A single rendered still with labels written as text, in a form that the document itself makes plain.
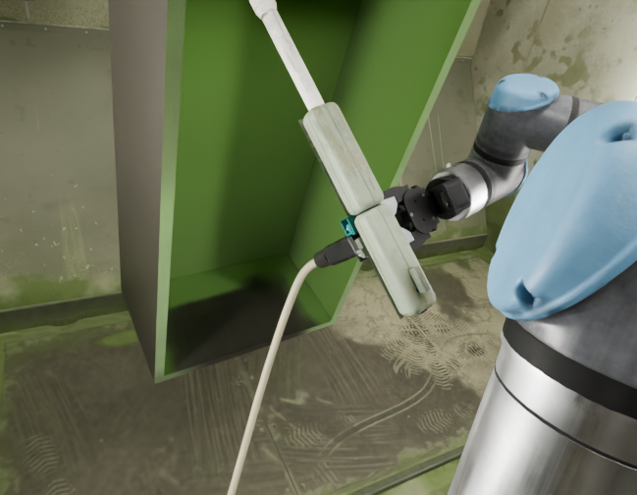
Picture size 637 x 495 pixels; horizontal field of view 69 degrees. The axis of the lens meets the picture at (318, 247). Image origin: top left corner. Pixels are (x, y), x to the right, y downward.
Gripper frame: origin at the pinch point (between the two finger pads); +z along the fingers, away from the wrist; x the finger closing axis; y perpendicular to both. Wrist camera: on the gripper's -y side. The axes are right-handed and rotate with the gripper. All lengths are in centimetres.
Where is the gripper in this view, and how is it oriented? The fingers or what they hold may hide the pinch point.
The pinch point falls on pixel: (363, 237)
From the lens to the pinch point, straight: 65.9
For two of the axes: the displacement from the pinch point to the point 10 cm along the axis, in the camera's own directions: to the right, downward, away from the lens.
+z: -8.0, 3.7, -4.8
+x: -4.2, -9.1, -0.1
